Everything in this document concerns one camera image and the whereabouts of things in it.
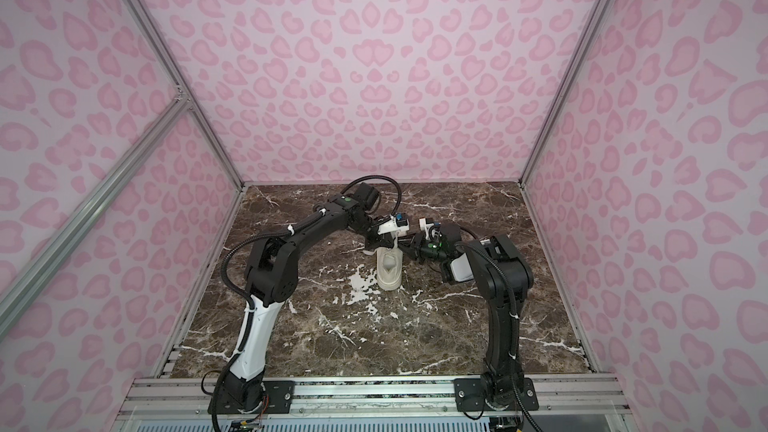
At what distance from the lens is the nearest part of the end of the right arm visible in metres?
0.87

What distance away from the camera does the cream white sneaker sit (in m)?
0.89

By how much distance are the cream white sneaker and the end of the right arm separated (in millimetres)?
58
